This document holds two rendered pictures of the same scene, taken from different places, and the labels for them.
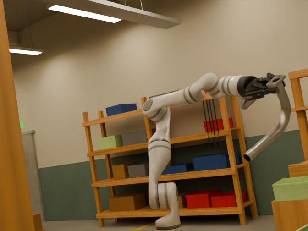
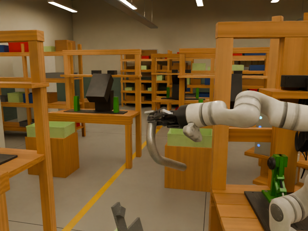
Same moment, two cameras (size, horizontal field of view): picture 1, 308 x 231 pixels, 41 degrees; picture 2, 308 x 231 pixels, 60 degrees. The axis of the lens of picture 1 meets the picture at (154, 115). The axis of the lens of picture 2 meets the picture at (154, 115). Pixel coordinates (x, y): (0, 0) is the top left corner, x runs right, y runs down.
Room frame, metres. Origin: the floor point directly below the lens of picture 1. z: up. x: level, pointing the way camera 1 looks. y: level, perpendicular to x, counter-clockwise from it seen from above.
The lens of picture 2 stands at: (2.13, -0.76, 1.68)
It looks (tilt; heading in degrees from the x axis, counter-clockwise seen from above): 10 degrees down; 156
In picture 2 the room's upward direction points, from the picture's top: straight up
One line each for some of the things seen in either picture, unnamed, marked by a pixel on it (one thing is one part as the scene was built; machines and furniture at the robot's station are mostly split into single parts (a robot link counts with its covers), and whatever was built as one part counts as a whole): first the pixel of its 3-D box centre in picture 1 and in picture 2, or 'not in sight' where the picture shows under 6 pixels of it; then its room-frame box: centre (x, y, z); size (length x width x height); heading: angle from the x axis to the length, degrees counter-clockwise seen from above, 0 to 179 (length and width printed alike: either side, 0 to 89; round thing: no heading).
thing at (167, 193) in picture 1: (166, 206); (285, 220); (1.53, 0.01, 1.15); 0.09 x 0.09 x 0.17; 85
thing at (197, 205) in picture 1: (160, 159); not in sight; (7.23, 0.01, 1.10); 3.01 x 0.55 x 2.20; 54
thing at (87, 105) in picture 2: not in sight; (85, 106); (-8.16, 0.94, 0.22); 1.20 x 0.81 x 0.44; 147
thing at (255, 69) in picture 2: not in sight; (215, 85); (-4.77, 4.40, 1.12); 3.01 x 0.54 x 2.24; 54
